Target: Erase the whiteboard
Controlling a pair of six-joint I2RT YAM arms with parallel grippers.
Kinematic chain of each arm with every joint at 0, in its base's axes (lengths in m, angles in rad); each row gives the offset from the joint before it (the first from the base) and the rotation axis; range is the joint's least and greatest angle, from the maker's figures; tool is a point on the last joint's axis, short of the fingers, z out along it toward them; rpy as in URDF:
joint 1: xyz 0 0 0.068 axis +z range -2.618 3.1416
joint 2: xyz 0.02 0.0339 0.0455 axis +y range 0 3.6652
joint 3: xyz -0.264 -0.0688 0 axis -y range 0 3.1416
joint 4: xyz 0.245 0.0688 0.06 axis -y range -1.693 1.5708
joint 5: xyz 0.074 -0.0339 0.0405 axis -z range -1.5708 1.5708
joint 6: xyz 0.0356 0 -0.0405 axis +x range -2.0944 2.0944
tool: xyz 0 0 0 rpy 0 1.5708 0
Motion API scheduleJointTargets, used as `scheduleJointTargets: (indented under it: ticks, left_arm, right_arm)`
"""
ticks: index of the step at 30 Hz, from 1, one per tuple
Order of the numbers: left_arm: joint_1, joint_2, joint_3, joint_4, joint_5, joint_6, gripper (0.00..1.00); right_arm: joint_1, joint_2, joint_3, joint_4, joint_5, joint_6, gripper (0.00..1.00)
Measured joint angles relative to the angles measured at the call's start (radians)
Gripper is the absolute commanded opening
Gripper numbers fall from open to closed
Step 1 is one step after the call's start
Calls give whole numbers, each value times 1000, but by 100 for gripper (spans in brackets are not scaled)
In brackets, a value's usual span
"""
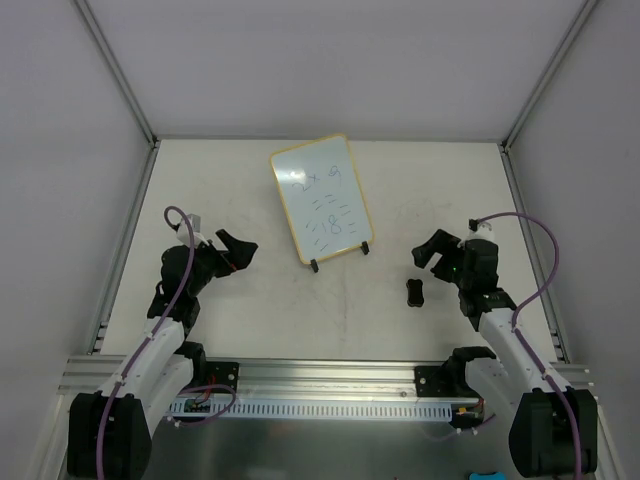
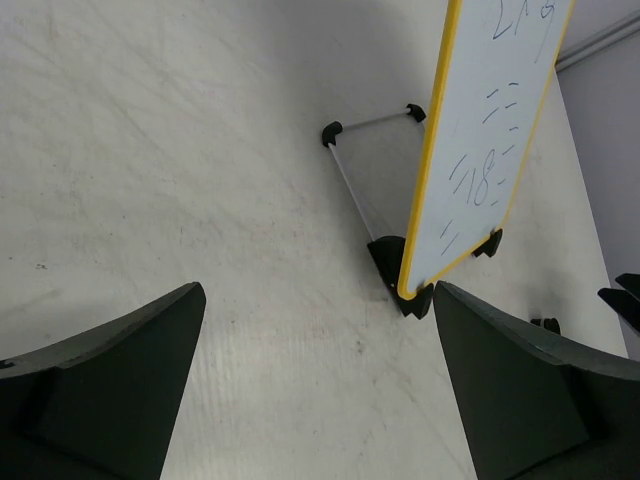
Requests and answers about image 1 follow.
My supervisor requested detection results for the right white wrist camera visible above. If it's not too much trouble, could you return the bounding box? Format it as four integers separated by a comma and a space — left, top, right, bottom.
466, 219, 495, 243

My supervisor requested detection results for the black felt eraser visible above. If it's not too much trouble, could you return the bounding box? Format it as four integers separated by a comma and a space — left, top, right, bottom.
406, 279, 424, 308

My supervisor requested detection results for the teal object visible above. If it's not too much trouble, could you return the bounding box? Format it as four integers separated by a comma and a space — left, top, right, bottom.
468, 472, 506, 480

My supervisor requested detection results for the aluminium frame post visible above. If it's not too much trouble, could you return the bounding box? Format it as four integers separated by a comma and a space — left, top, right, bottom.
501, 0, 600, 151
71, 0, 157, 146

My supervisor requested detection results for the right aluminium frame post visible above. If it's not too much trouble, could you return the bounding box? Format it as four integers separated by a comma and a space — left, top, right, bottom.
501, 0, 600, 151

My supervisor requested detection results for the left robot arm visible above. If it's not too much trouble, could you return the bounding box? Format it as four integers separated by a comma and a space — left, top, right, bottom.
67, 227, 258, 479

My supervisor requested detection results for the white slotted cable duct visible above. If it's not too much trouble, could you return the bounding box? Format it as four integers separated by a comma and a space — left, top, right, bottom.
167, 398, 455, 422

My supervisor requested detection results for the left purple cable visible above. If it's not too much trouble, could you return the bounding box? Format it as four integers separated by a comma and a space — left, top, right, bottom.
96, 205, 237, 480

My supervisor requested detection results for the yellow framed whiteboard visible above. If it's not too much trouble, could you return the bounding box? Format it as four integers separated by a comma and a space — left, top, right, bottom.
269, 134, 375, 268

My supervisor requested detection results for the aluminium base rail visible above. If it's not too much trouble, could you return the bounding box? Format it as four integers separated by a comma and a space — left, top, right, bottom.
58, 355, 595, 402

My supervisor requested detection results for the left aluminium frame post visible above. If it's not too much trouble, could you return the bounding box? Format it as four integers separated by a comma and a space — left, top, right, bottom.
71, 0, 157, 146

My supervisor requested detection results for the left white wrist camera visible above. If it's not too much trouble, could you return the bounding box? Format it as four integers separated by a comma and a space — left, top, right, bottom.
176, 214, 208, 248

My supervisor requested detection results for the purple cable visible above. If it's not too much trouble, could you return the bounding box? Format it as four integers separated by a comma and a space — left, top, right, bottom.
424, 212, 587, 480
96, 205, 237, 480

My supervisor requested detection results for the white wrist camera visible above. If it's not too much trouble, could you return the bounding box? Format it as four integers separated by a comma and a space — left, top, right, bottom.
466, 219, 495, 243
176, 214, 208, 248

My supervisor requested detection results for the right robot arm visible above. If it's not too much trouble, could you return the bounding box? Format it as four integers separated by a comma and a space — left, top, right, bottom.
412, 224, 598, 478

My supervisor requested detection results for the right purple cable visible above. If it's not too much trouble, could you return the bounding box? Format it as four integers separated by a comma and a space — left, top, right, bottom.
424, 212, 587, 480

